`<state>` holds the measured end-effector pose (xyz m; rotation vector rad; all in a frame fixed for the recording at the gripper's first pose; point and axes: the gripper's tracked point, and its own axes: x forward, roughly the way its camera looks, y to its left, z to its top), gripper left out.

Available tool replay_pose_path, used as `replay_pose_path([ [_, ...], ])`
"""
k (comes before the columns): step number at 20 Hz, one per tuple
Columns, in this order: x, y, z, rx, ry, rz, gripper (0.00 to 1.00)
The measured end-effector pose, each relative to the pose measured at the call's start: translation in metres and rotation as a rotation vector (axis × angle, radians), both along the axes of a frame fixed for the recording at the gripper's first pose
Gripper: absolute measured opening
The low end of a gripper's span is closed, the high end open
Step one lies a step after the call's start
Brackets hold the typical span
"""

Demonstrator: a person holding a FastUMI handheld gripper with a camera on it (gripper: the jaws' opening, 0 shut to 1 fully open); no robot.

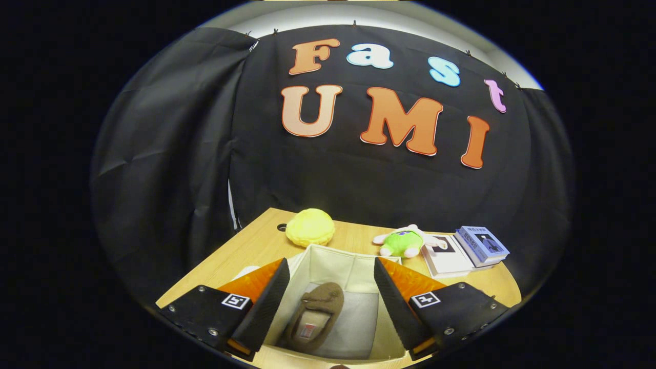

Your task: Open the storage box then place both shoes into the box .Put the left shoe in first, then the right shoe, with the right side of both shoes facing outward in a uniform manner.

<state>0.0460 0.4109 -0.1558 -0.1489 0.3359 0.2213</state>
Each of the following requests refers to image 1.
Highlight white book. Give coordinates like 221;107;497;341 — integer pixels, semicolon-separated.
421;234;475;278

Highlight green and pink plush toy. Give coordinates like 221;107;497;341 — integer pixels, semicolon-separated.
373;224;447;258

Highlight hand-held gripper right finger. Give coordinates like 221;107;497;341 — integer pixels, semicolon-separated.
374;257;509;361

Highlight black backdrop cloth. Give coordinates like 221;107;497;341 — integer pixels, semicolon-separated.
91;25;573;308

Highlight yellow round plush toy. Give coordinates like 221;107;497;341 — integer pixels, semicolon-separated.
285;208;336;248

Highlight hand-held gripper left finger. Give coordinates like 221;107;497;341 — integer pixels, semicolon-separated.
155;258;291;362

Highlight blue book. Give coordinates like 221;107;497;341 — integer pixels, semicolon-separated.
455;225;510;269

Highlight cream fabric storage box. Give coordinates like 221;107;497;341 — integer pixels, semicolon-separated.
233;244;405;362

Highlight brown shoe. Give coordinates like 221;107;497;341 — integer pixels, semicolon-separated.
283;282;345;353

